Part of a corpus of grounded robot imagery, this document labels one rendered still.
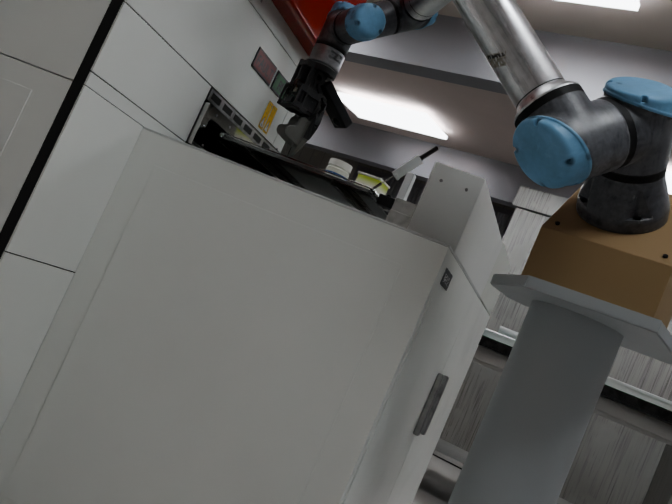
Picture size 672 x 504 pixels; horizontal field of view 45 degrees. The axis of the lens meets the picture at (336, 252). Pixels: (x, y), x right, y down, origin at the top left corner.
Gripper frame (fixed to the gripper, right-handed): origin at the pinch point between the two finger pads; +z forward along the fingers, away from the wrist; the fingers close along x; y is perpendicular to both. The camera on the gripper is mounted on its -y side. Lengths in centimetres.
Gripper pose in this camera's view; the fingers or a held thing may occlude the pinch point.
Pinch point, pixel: (293, 153)
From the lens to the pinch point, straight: 182.8
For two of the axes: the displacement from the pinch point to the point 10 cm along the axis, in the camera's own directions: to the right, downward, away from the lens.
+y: -7.1, -3.7, -6.0
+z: -4.0, 9.1, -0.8
